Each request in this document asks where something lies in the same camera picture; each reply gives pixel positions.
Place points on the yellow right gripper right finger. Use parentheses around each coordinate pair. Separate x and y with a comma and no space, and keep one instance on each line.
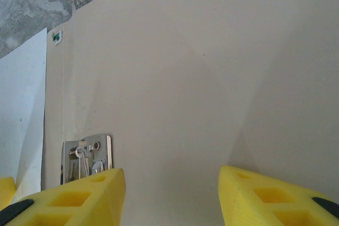
(265,199)

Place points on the silver metal folder clip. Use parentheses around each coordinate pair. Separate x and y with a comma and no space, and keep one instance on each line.
(103,146)

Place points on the white paper sheet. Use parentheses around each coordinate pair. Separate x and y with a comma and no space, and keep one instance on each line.
(23,104)

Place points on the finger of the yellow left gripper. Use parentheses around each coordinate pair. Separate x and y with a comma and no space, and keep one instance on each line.
(5,189)

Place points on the brown paper folder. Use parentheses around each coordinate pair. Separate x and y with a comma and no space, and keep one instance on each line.
(185,77)

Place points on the small green white sticker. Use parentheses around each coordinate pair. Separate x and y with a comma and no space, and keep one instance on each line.
(56,36)

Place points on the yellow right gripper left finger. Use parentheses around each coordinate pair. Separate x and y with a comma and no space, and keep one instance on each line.
(79,204)

